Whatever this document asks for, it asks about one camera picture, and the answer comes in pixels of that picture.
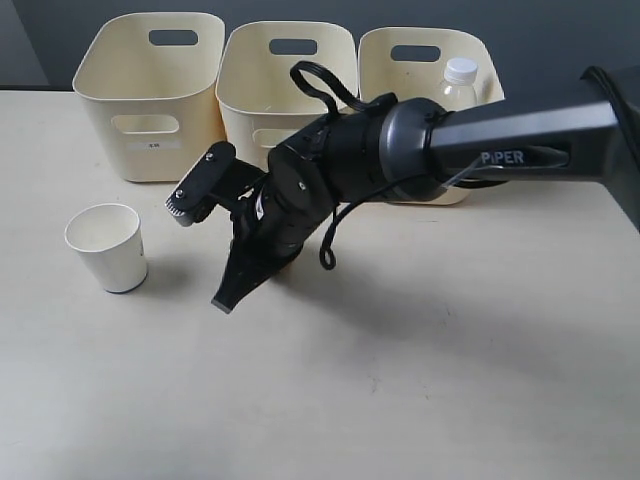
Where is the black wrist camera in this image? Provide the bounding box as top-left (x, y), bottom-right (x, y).
top-left (165, 141), bottom-right (266, 227)

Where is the cream bin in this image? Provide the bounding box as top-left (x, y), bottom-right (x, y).
top-left (72, 12), bottom-right (226, 183)
top-left (216, 21), bottom-right (358, 170)
top-left (358, 27), bottom-right (504, 182)

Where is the cream bin left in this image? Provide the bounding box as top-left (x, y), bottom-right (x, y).
top-left (72, 12), bottom-right (226, 183)

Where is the clear plastic bottle white cap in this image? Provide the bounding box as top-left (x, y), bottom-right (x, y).
top-left (435, 57), bottom-right (483, 111)

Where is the cream bin middle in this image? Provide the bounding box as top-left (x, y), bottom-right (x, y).
top-left (216, 21), bottom-right (358, 170)

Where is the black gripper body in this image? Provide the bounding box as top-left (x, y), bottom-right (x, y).
top-left (228, 144), bottom-right (340, 265)

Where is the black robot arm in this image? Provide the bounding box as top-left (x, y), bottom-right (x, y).
top-left (212, 66), bottom-right (639, 312)

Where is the white paper cup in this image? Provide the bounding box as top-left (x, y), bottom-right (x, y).
top-left (64, 203), bottom-right (148, 294)

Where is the cream bin right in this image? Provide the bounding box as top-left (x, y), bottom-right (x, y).
top-left (358, 27), bottom-right (504, 182)

